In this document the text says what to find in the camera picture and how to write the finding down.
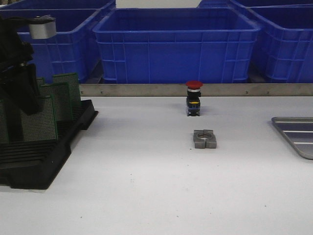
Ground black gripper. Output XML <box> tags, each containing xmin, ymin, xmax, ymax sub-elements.
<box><xmin>0</xmin><ymin>17</ymin><xmax>40</xmax><ymax>115</ymax></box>

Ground black slotted board rack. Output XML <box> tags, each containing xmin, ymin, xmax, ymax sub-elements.
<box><xmin>0</xmin><ymin>99</ymin><xmax>98</xmax><ymax>189</ymax></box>

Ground blue plastic crate centre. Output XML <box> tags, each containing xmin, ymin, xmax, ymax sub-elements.
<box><xmin>93</xmin><ymin>8</ymin><xmax>260</xmax><ymax>84</ymax></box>

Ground blue plastic crate rear left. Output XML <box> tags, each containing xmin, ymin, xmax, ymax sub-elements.
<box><xmin>0</xmin><ymin>0</ymin><xmax>116</xmax><ymax>10</ymax></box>

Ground red emergency stop button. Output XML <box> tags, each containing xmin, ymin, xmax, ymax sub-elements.
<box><xmin>186</xmin><ymin>80</ymin><xmax>203</xmax><ymax>117</ymax></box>

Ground steel table edge rail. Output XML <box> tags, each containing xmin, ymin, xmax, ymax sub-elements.
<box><xmin>80</xmin><ymin>83</ymin><xmax>313</xmax><ymax>97</ymax></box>

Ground silver metal tray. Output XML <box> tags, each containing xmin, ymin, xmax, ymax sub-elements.
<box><xmin>271</xmin><ymin>117</ymin><xmax>313</xmax><ymax>160</ymax></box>

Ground blue plastic crate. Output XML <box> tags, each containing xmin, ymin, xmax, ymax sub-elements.
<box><xmin>246</xmin><ymin>6</ymin><xmax>313</xmax><ymax>84</ymax></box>
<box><xmin>0</xmin><ymin>9</ymin><xmax>102</xmax><ymax>83</ymax></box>
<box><xmin>0</xmin><ymin>0</ymin><xmax>116</xmax><ymax>10</ymax></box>
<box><xmin>198</xmin><ymin>0</ymin><xmax>313</xmax><ymax>8</ymax></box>
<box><xmin>93</xmin><ymin>8</ymin><xmax>260</xmax><ymax>84</ymax></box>

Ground green perforated circuit board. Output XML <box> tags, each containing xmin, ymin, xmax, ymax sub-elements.
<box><xmin>0</xmin><ymin>95</ymin><xmax>58</xmax><ymax>144</ymax></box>
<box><xmin>53</xmin><ymin>72</ymin><xmax>81</xmax><ymax>107</ymax></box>
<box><xmin>36</xmin><ymin>77</ymin><xmax>45</xmax><ymax>98</ymax></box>
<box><xmin>40</xmin><ymin>82</ymin><xmax>73</xmax><ymax>121</ymax></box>

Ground grey metal pipe clamp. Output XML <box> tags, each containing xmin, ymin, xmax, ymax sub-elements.
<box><xmin>193</xmin><ymin>129</ymin><xmax>217</xmax><ymax>149</ymax></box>

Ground blue plastic crate rear right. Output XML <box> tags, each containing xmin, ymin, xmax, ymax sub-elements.
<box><xmin>198</xmin><ymin>0</ymin><xmax>313</xmax><ymax>8</ymax></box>

